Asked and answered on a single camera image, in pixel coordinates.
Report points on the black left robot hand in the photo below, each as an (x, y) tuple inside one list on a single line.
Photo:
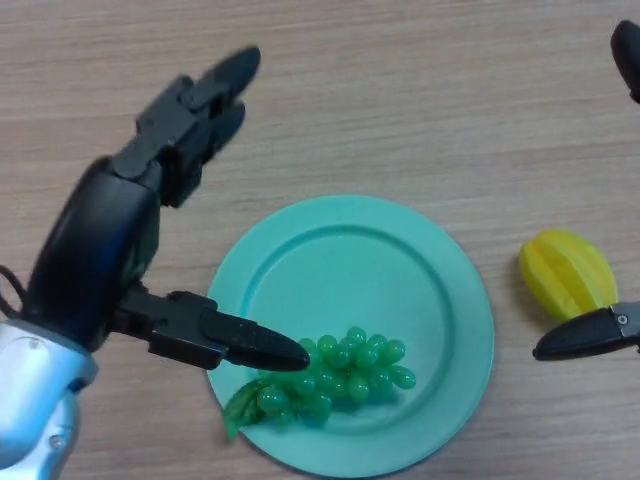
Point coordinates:
[(100, 240)]

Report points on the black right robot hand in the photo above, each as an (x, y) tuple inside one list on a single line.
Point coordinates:
[(585, 335)]

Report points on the green grape bunch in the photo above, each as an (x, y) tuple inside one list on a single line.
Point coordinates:
[(350, 372)]

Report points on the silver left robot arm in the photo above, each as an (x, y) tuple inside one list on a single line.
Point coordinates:
[(35, 400)]

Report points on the teal round plate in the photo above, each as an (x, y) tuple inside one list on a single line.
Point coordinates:
[(360, 280)]

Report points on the yellow starfruit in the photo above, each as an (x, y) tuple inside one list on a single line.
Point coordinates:
[(567, 272)]

